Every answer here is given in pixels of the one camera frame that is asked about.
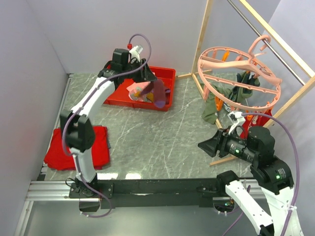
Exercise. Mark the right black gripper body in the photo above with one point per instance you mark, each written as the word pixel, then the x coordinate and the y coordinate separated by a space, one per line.
pixel 228 141

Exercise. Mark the metal hanging rod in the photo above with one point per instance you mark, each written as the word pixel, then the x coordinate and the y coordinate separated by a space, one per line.
pixel 285 64

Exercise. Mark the maroon sock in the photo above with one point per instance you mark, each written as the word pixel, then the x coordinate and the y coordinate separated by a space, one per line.
pixel 168 91
pixel 158 89

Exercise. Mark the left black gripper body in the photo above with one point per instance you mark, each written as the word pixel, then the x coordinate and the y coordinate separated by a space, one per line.
pixel 140 75

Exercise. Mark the olive green sock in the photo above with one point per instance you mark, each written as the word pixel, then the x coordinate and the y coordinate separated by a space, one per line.
pixel 210 112

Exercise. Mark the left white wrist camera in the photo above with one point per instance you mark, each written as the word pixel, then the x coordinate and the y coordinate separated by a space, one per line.
pixel 135 53

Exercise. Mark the red sock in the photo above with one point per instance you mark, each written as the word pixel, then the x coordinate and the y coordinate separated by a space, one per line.
pixel 251 121

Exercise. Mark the pink patterned sock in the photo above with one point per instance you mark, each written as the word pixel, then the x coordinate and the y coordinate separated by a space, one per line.
pixel 134 89

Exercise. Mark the red plastic bin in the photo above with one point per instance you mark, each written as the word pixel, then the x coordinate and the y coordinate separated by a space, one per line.
pixel 121 96

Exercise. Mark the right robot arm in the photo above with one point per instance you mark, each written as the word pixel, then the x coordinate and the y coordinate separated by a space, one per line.
pixel 272 175

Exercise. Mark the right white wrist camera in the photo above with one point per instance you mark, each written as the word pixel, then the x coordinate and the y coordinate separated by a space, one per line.
pixel 237 119

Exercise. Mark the pink round sock hanger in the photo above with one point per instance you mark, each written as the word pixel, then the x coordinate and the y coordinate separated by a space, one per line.
pixel 229 58

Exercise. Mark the dark navy green sock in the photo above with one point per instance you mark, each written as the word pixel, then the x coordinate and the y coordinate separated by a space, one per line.
pixel 241 93

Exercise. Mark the red folded cloth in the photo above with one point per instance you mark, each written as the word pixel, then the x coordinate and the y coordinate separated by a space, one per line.
pixel 56 158

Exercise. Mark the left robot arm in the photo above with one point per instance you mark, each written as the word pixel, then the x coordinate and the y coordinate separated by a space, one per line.
pixel 78 134

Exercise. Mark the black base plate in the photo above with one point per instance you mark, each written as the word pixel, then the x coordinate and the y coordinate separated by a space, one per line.
pixel 201 192

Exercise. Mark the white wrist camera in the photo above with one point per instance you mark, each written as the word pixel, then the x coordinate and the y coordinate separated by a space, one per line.
pixel 237 119
pixel 135 53

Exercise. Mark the wooden drying rack frame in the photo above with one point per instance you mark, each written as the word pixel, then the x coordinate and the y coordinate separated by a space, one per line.
pixel 223 27

